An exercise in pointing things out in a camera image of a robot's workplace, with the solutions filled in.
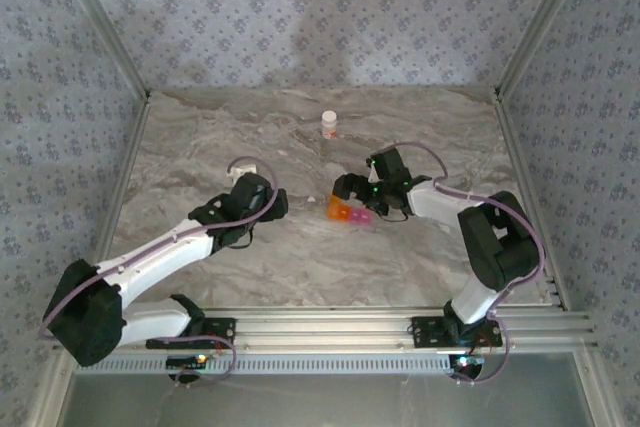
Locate orange and pink pill organizer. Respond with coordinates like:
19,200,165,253
326,194,375,228

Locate small controller circuit board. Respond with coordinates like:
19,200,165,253
166,353,209,370
448,353,487,380

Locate grey metal sheet panel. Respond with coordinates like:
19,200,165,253
59,352,594,427

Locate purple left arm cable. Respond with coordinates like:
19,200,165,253
38,155,280,389

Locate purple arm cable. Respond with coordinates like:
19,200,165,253
387,141,549,388
38,155,280,389

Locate thin black right camera cable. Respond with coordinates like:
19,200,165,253
377,207,415,224

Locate thin black camera cable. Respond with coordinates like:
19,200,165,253
225,227,255,251
377,207,415,224

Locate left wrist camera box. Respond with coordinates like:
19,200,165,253
226,158,259,184

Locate thin black left camera cable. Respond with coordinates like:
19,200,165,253
225,227,255,251

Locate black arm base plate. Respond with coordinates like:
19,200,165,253
145,315,237,351
410,314,503,349

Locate aluminium side rail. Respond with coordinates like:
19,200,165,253
493,95,572,311
77,94,154,316

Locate wide aluminium mounting rail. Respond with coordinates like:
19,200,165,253
52,305,599,354

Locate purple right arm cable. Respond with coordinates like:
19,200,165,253
387,141,549,388

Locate grey slotted cable duct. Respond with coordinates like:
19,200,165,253
74,353,451,374

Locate aluminium frame post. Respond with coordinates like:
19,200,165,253
48,0,152,101
493,0,597,101

